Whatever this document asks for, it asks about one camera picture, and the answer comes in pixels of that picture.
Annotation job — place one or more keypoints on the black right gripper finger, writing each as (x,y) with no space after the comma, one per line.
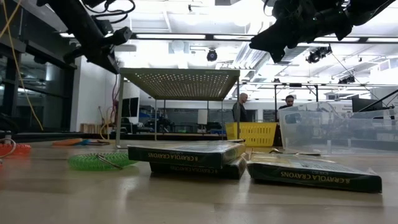
(279,55)
(270,40)

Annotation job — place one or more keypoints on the ceiling strip light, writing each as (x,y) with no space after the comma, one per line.
(233,37)
(171,36)
(66,35)

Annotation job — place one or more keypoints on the black ceiling dome camera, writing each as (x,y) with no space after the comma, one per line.
(212,55)

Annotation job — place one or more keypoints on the white sign panel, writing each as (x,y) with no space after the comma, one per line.
(202,117)

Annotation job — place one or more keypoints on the black ceiling spotlight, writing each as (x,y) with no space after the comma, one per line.
(346,80)
(317,55)

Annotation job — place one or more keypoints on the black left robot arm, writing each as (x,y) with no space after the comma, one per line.
(74,18)

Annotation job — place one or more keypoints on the black metal stand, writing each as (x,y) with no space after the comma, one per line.
(295,85)

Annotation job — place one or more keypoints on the blue rubber band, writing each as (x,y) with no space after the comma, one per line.
(86,142)

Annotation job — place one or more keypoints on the wooden crate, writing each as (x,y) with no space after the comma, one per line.
(91,128)

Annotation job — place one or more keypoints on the green perforated metal shelf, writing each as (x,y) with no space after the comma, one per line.
(183,84)

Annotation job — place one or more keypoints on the black aluminium table frame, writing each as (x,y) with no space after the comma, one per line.
(46,136)

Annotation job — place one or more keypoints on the person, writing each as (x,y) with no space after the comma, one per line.
(288,101)
(240,109)

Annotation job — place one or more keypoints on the clear plastic container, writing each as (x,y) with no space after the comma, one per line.
(342,133)

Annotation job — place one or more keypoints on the yellow plastic basket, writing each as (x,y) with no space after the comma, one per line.
(252,133)

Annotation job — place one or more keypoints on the black computer monitor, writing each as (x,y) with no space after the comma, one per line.
(367,104)
(130,107)

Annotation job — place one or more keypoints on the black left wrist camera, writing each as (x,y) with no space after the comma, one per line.
(119,35)

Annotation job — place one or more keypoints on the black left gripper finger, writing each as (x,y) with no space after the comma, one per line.
(107,63)

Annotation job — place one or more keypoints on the Crayola crayon box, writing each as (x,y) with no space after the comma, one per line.
(186,154)
(199,171)
(311,174)

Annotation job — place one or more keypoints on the orange rubber band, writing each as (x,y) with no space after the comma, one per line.
(66,142)

